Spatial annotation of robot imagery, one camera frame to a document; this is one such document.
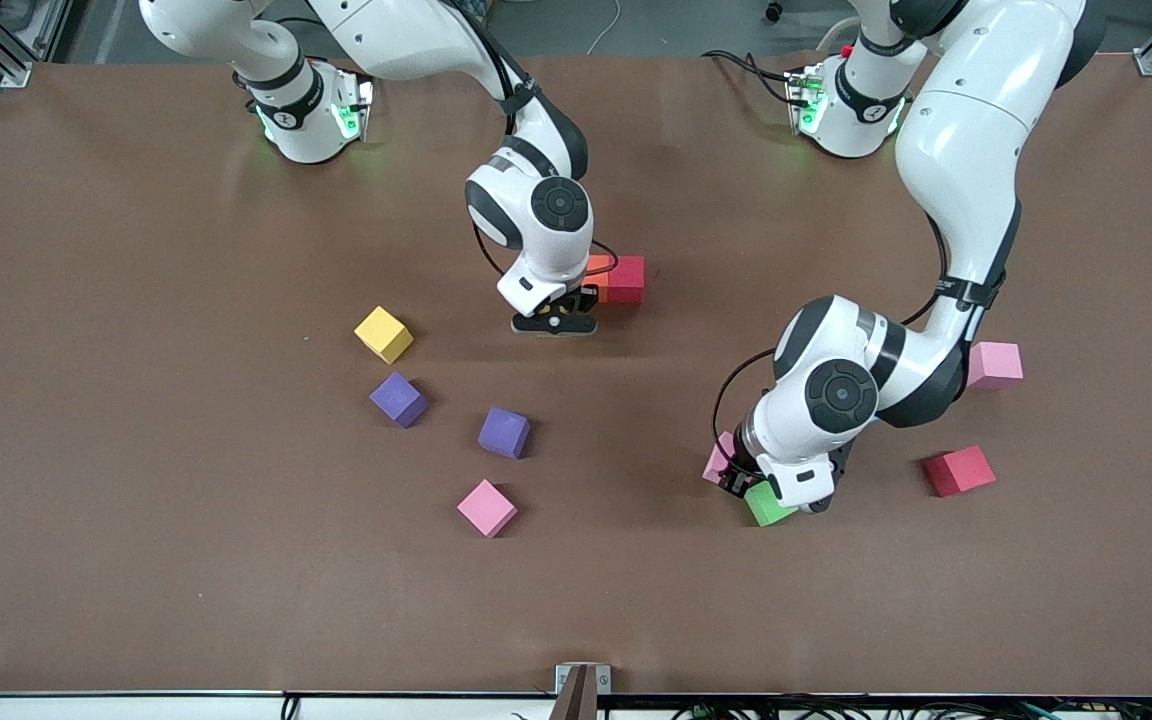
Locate pink foam cube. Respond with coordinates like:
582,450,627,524
702,432,739,487
966,341,1025,392
456,478,519,540

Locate red foam cube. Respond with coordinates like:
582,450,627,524
606,255,647,305
924,444,998,499

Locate purple foam cube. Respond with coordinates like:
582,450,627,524
477,405,533,461
369,371,430,429

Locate green foam cube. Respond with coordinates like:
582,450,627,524
743,482,801,528

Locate yellow foam cube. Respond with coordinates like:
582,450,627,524
353,306,415,365

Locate brown table cover mat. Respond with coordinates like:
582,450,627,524
0,55,1152,698

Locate black left camera bracket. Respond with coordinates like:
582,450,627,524
826,438,859,493

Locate metal table edge bracket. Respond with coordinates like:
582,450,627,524
551,663,612,720

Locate white floor cable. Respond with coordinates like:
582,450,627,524
586,0,623,56

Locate black arm base cables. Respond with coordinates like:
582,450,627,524
701,48,799,106

